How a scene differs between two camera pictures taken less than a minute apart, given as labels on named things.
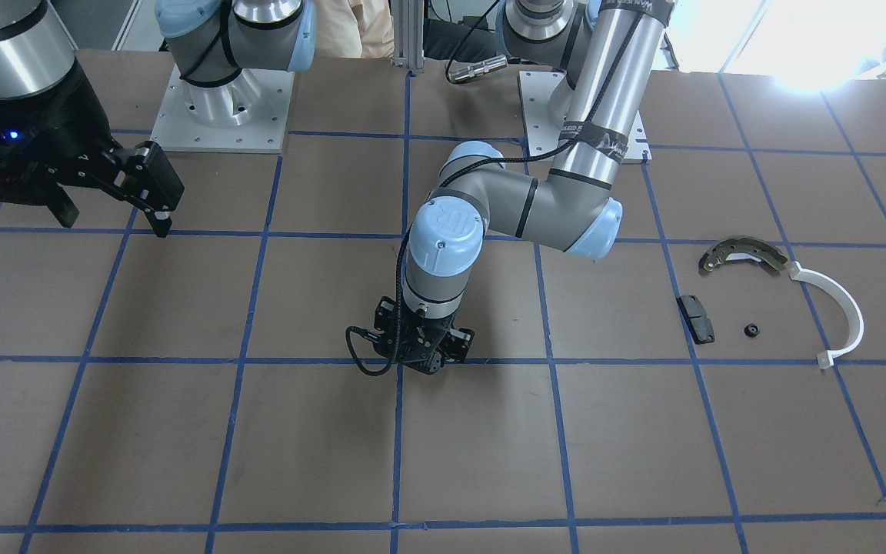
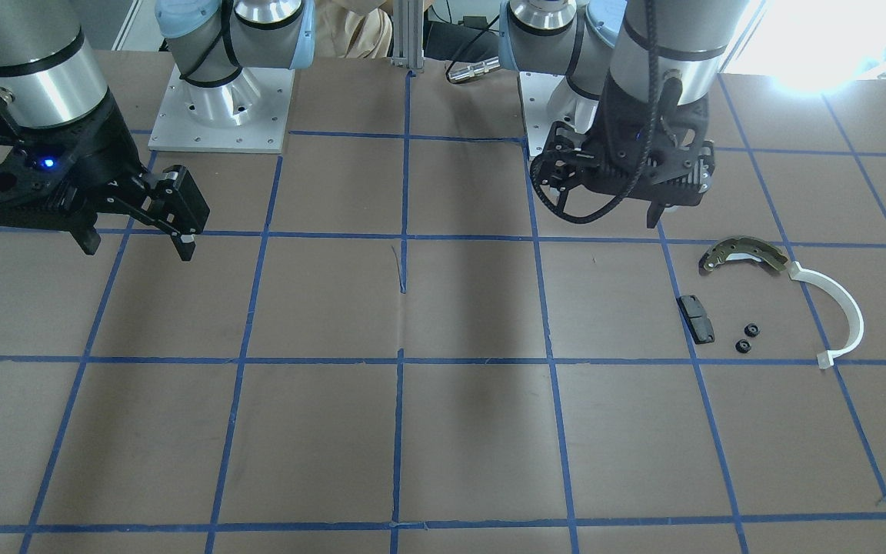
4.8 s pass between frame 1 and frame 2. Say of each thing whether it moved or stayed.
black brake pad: stayed
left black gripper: moved
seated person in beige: stayed
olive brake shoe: stayed
